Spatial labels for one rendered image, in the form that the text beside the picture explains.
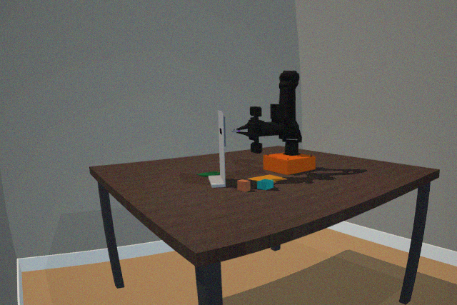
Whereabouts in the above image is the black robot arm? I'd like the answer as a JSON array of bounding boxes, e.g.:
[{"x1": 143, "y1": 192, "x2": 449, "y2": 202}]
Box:
[{"x1": 271, "y1": 71, "x2": 302, "y2": 156}]

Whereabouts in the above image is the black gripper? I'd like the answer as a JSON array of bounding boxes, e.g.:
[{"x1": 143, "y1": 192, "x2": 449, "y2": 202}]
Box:
[{"x1": 236, "y1": 106, "x2": 274, "y2": 154}]

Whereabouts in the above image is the teal cube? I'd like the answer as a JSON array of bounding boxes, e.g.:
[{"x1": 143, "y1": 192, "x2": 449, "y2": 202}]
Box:
[{"x1": 257, "y1": 179, "x2": 273, "y2": 190}]

